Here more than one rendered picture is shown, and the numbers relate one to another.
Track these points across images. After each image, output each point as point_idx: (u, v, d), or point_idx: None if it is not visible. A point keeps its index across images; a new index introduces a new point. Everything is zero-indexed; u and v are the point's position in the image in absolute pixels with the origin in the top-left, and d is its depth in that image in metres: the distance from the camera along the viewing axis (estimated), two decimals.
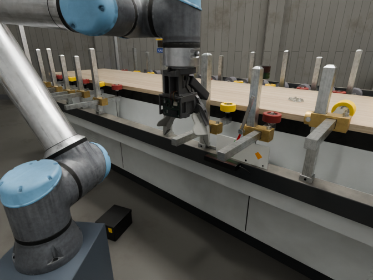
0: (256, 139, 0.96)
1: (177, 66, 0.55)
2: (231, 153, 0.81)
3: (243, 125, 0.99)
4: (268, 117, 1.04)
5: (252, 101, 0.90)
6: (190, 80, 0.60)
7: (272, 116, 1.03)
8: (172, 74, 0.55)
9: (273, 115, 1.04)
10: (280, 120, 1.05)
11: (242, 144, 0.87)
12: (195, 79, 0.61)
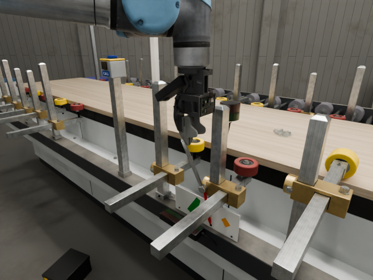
0: (220, 205, 0.69)
1: (209, 64, 0.58)
2: (172, 243, 0.54)
3: (199, 180, 0.73)
4: (240, 169, 0.77)
5: (186, 145, 0.68)
6: (191, 79, 0.63)
7: (245, 168, 0.76)
8: (211, 72, 0.57)
9: (246, 166, 0.77)
10: (257, 171, 0.78)
11: (194, 222, 0.60)
12: None
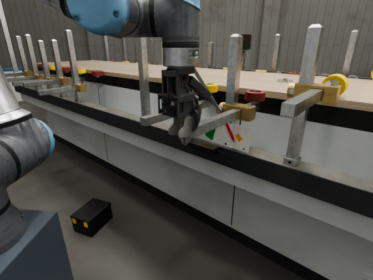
0: (235, 118, 0.84)
1: (175, 66, 0.55)
2: (201, 129, 0.70)
3: (215, 101, 0.90)
4: (251, 95, 0.92)
5: (197, 73, 0.87)
6: (190, 80, 0.60)
7: (255, 93, 0.91)
8: (170, 74, 0.55)
9: (256, 92, 0.92)
10: (264, 98, 0.94)
11: (217, 120, 0.75)
12: (195, 79, 0.61)
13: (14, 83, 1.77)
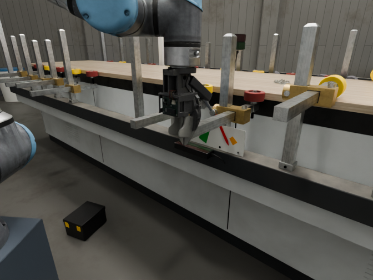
0: (235, 118, 0.84)
1: (176, 65, 0.55)
2: (200, 129, 0.69)
3: (208, 103, 0.87)
4: (250, 95, 0.92)
5: (190, 74, 0.84)
6: (191, 80, 0.61)
7: (254, 93, 0.91)
8: (171, 73, 0.55)
9: (255, 93, 0.92)
10: (263, 98, 0.93)
11: (216, 120, 0.75)
12: (196, 79, 0.61)
13: (8, 84, 1.74)
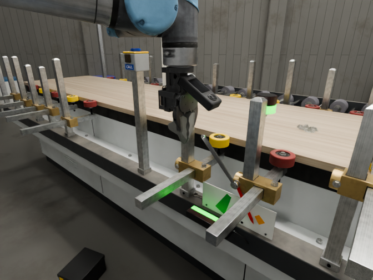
0: None
1: None
2: (226, 230, 0.54)
3: (229, 175, 0.71)
4: (278, 160, 0.77)
5: (207, 141, 0.69)
6: (180, 80, 0.61)
7: (283, 159, 0.76)
8: (163, 69, 0.64)
9: (284, 157, 0.76)
10: (294, 163, 0.78)
11: (243, 210, 0.60)
12: (184, 80, 0.59)
13: None
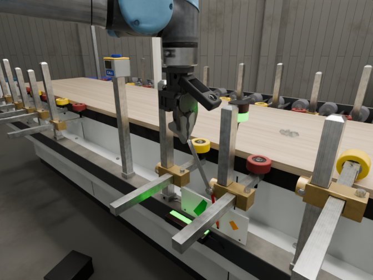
0: (236, 201, 0.70)
1: None
2: (193, 238, 0.55)
3: (206, 181, 0.71)
4: (253, 166, 0.77)
5: (192, 146, 0.67)
6: (180, 79, 0.61)
7: (258, 165, 0.77)
8: (163, 69, 0.64)
9: (260, 163, 0.77)
10: (270, 169, 0.79)
11: (213, 217, 0.61)
12: (184, 80, 0.59)
13: None
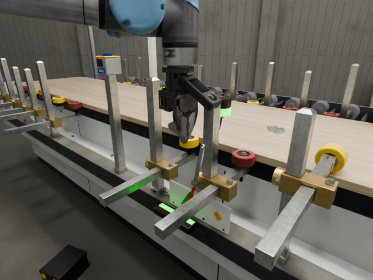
0: (219, 193, 0.73)
1: None
2: (175, 225, 0.58)
3: (197, 178, 0.74)
4: (238, 160, 0.81)
5: (203, 151, 0.65)
6: (180, 79, 0.61)
7: (242, 158, 0.80)
8: (164, 69, 0.64)
9: (243, 157, 0.81)
10: (253, 162, 0.82)
11: (195, 206, 0.64)
12: (184, 80, 0.60)
13: None
